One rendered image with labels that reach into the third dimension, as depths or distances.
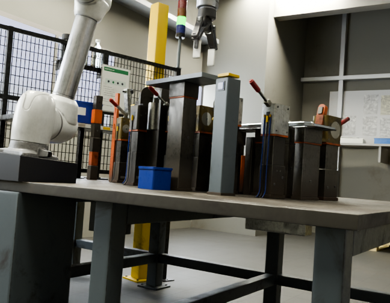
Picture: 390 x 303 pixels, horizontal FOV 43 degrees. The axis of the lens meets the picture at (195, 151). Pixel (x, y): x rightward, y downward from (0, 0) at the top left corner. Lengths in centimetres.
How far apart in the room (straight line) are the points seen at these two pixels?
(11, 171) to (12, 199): 11
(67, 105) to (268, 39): 520
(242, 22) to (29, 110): 562
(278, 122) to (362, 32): 650
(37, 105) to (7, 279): 68
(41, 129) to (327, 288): 129
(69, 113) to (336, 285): 141
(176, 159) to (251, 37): 538
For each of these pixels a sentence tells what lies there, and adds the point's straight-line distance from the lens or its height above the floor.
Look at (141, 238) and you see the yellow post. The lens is 360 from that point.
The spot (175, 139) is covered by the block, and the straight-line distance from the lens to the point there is 206.
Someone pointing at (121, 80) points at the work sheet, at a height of 137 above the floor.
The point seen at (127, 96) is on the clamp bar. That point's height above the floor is 117.
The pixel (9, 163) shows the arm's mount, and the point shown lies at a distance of 201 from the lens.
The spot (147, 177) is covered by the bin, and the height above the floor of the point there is 75.
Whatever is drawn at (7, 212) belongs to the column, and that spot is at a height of 58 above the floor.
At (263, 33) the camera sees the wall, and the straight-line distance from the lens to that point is 724.
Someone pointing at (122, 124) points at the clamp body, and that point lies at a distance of 272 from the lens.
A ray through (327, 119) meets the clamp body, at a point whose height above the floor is 104.
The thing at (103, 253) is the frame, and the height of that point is 49.
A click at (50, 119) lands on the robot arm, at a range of 214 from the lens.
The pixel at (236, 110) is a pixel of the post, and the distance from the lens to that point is 190.
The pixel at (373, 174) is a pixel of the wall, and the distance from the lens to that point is 796.
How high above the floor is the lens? 77
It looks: 3 degrees up
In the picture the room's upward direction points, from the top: 4 degrees clockwise
